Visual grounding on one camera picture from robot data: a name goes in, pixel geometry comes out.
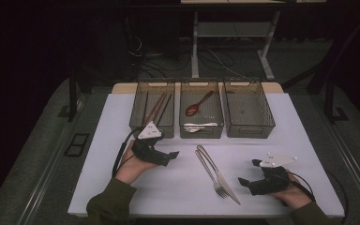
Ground white floor cable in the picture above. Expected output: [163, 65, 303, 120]
[205, 47, 251, 80]

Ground black metal stand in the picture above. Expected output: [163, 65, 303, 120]
[67, 70, 87, 123]
[323, 80, 350, 125]

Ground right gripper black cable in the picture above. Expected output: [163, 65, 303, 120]
[289, 171, 351, 224]

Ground white table sheet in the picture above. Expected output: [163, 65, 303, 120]
[67, 92, 345, 218]

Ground metal floor rail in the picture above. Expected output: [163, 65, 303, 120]
[323, 123, 360, 205]
[18, 123, 76, 225]

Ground steel fork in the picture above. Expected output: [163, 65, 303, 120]
[194, 149, 230, 200]

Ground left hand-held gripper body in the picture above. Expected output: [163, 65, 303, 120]
[131, 121, 172, 167]

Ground person's right hand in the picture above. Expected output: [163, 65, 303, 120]
[268, 172, 312, 210]

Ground clear plastic bin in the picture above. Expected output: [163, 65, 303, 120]
[223, 80, 277, 139]
[128, 82, 176, 140]
[179, 81, 225, 140]

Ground bundle of black floor cables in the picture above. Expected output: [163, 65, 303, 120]
[126, 34, 233, 79]

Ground silver forks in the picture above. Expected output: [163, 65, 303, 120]
[196, 144, 242, 206]

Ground brown wooden spoon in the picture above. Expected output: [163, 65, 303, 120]
[185, 90, 216, 118]

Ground white ceramic spoon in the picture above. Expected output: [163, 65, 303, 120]
[183, 122, 219, 134]

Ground person's left hand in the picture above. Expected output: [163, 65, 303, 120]
[115, 140, 158, 186]

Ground brown wooden chopstick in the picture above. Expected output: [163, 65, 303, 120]
[142, 92, 167, 126]
[150, 93, 170, 124]

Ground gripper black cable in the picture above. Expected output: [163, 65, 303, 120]
[112, 127, 145, 178]
[289, 171, 351, 224]

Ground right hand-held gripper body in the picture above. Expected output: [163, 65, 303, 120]
[247, 152, 298, 197]

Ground white metal desk frame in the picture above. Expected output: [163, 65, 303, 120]
[181, 0, 327, 81]

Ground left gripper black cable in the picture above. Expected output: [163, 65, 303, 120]
[112, 127, 145, 178]

